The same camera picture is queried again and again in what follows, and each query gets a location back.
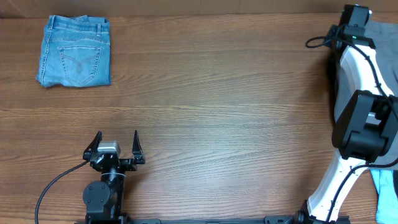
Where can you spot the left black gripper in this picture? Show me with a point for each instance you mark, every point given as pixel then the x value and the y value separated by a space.
pixel 136 150

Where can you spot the light blue garment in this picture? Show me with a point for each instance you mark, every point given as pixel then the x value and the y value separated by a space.
pixel 385 182

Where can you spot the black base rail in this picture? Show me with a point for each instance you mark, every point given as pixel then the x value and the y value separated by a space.
pixel 266 220

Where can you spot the grey shorts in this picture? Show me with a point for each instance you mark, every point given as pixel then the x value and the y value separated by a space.
pixel 382 62

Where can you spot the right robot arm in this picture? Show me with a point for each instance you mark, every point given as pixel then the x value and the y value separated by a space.
pixel 365 113

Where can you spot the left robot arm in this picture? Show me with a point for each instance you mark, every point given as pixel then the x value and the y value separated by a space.
pixel 104 198

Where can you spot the folded blue denim jeans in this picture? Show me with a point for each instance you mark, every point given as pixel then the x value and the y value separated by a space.
pixel 75 52

